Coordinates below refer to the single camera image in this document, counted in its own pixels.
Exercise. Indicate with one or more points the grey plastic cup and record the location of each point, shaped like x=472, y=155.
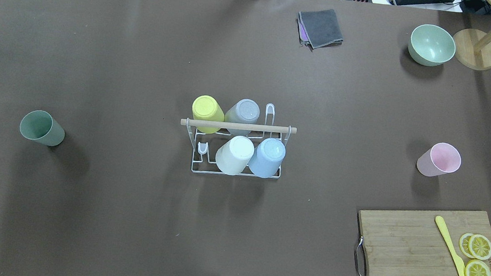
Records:
x=246, y=111

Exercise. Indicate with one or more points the wooden mug tree stand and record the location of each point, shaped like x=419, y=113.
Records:
x=473, y=48

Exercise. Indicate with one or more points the lemon slice upper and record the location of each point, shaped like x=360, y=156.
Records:
x=475, y=246

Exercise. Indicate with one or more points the grey folded cloth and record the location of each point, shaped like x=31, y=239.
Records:
x=322, y=28

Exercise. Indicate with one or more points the white plastic cup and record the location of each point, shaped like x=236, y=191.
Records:
x=233, y=157

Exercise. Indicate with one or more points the blue plastic cup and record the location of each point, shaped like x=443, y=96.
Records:
x=267, y=158

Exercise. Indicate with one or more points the yellow plastic cup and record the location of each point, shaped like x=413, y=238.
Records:
x=206, y=108

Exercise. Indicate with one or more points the light green bowl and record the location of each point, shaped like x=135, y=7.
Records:
x=430, y=45

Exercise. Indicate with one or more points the lemon slice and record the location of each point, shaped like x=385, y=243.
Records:
x=475, y=246
x=476, y=267

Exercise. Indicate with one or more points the wooden cutting board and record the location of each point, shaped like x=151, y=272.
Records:
x=408, y=243

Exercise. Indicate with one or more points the green plastic cup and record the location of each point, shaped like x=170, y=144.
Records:
x=42, y=128

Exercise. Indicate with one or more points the yellow plastic knife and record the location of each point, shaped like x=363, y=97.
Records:
x=458, y=261

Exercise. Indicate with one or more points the pink plastic cup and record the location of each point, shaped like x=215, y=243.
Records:
x=442, y=158

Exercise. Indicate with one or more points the purple cloth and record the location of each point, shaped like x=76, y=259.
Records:
x=302, y=33

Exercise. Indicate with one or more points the lemon slice lower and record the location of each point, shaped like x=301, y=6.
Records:
x=476, y=267

